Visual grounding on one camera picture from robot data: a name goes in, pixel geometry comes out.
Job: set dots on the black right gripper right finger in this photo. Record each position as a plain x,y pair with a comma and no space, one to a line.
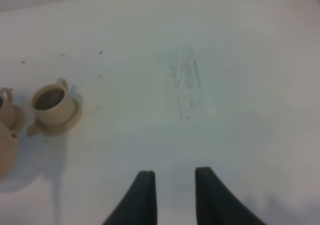
215,203

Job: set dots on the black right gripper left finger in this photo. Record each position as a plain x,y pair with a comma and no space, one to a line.
139,205

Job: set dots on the beige teapot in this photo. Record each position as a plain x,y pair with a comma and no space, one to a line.
9,140

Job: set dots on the right cup saucer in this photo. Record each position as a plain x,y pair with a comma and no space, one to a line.
46,130

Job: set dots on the cup saucer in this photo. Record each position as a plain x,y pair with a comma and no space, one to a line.
46,130
20,118

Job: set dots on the right beige teacup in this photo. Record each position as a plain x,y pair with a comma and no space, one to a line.
53,104

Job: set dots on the beige teacup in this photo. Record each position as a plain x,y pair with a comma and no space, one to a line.
7,111
53,104

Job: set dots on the left cup saucer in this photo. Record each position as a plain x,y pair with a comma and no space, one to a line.
20,118

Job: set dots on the left beige teacup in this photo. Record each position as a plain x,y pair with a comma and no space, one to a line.
7,111

